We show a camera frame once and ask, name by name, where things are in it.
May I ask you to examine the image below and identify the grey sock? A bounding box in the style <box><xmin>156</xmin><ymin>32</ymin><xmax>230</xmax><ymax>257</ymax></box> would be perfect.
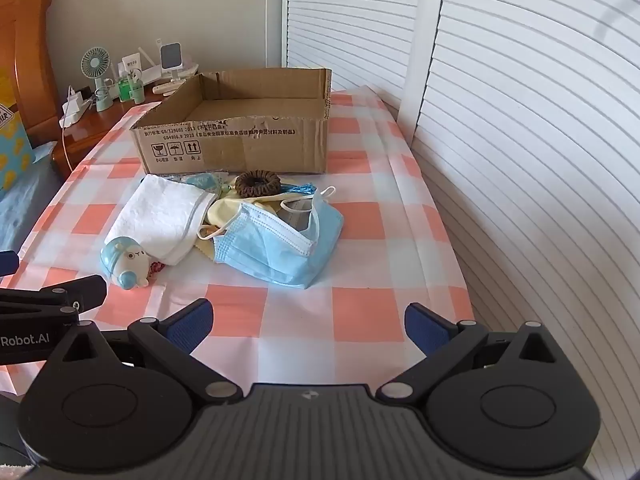
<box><xmin>275</xmin><ymin>199</ymin><xmax>315</xmax><ymax>233</ymax></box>

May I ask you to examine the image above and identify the blue and white plush toy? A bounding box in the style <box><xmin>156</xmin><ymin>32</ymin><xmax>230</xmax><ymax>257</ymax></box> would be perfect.
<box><xmin>100</xmin><ymin>236</ymin><xmax>166</xmax><ymax>291</ymax></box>

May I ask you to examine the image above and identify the wooden nightstand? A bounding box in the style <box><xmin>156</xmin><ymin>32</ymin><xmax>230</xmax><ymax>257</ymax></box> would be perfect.
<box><xmin>52</xmin><ymin>87</ymin><xmax>163</xmax><ymax>171</ymax></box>

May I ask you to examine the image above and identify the blue face mask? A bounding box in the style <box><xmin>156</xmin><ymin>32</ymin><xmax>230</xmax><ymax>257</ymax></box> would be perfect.
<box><xmin>197</xmin><ymin>185</ymin><xmax>345</xmax><ymax>290</ymax></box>

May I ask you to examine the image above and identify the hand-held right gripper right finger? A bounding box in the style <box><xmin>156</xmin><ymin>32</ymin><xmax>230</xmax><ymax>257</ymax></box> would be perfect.
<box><xmin>375</xmin><ymin>302</ymin><xmax>576</xmax><ymax>406</ymax></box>

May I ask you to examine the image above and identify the white phone stand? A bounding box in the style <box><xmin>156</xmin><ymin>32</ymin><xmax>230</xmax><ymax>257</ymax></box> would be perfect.
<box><xmin>159</xmin><ymin>42</ymin><xmax>184</xmax><ymax>82</ymax></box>

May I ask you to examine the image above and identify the yellow cleaning cloth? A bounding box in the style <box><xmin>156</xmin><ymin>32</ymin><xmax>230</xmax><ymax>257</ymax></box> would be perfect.
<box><xmin>197</xmin><ymin>199</ymin><xmax>251</xmax><ymax>266</ymax></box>

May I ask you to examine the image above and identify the pink checked tablecloth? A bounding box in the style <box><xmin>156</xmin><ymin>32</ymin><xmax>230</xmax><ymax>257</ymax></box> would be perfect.
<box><xmin>0</xmin><ymin>87</ymin><xmax>476</xmax><ymax>401</ymax></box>

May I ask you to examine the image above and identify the green handheld fan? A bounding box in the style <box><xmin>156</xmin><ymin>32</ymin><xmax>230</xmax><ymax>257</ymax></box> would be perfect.
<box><xmin>80</xmin><ymin>47</ymin><xmax>115</xmax><ymax>112</ymax></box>

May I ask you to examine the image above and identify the wooden headboard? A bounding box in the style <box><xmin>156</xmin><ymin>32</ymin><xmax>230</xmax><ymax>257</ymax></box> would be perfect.
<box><xmin>0</xmin><ymin>0</ymin><xmax>66</xmax><ymax>181</ymax></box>

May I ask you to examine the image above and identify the white towel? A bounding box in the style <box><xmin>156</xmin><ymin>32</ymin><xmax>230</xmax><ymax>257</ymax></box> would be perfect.
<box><xmin>105</xmin><ymin>174</ymin><xmax>217</xmax><ymax>267</ymax></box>

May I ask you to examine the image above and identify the white router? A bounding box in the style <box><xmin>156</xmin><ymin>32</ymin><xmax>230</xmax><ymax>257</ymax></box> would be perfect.
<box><xmin>137</xmin><ymin>47</ymin><xmax>199</xmax><ymax>82</ymax></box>

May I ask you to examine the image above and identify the white power strip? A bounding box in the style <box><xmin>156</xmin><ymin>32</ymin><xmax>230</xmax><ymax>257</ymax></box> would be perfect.
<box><xmin>59</xmin><ymin>107</ymin><xmax>95</xmax><ymax>129</ymax></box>

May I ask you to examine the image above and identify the white louvered wardrobe door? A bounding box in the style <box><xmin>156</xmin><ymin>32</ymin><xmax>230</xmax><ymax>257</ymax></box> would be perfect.
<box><xmin>281</xmin><ymin>0</ymin><xmax>448</xmax><ymax>111</ymax></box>
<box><xmin>397</xmin><ymin>0</ymin><xmax>640</xmax><ymax>480</ymax></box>

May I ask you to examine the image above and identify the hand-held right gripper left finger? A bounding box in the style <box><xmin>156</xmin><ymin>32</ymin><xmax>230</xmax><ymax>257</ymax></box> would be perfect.
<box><xmin>47</xmin><ymin>298</ymin><xmax>241</xmax><ymax>406</ymax></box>

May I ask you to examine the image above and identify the brown hair scrunchie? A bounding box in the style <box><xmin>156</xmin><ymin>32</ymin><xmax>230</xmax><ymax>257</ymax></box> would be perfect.
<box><xmin>235</xmin><ymin>170</ymin><xmax>282</xmax><ymax>198</ymax></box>

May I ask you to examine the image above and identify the white cream tube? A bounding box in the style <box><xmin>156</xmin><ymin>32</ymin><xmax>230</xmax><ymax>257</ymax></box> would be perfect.
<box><xmin>120</xmin><ymin>52</ymin><xmax>144</xmax><ymax>81</ymax></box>

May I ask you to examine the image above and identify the yellow snack bag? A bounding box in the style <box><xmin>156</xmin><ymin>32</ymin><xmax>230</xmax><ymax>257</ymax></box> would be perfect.
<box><xmin>0</xmin><ymin>100</ymin><xmax>37</xmax><ymax>197</ymax></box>

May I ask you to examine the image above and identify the teal embroidered sachet with tassel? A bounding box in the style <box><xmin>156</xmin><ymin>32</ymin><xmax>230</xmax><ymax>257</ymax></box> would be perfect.
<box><xmin>170</xmin><ymin>172</ymin><xmax>318</xmax><ymax>197</ymax></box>

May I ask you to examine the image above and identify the brown cardboard box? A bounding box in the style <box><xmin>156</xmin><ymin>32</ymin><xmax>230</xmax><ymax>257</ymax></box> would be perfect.
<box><xmin>130</xmin><ymin>67</ymin><xmax>333</xmax><ymax>177</ymax></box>

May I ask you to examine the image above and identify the white charger plug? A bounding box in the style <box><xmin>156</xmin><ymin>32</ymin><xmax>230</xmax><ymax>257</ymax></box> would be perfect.
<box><xmin>64</xmin><ymin>86</ymin><xmax>85</xmax><ymax>116</ymax></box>

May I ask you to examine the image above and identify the grey-blue bedsheet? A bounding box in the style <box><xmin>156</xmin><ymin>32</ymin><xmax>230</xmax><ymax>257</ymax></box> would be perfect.
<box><xmin>0</xmin><ymin>159</ymin><xmax>64</xmax><ymax>257</ymax></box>

